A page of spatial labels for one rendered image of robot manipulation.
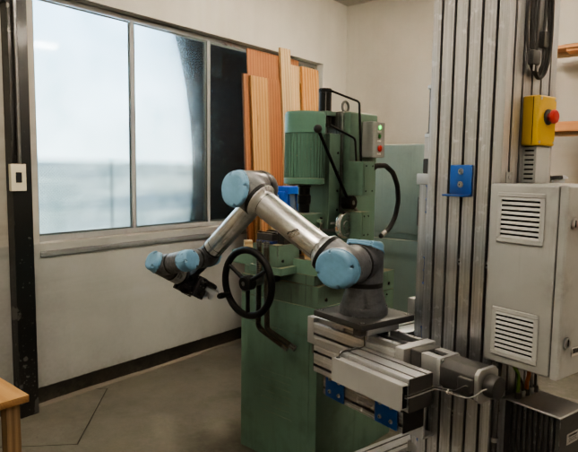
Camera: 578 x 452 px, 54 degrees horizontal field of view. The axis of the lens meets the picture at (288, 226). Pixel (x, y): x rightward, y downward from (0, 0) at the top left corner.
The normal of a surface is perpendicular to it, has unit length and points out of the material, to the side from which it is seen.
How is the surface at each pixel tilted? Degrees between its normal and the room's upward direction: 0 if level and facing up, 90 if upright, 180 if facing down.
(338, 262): 95
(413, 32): 90
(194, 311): 90
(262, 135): 87
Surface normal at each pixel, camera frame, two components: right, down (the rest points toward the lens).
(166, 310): 0.78, 0.07
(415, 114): -0.62, 0.07
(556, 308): -0.80, 0.05
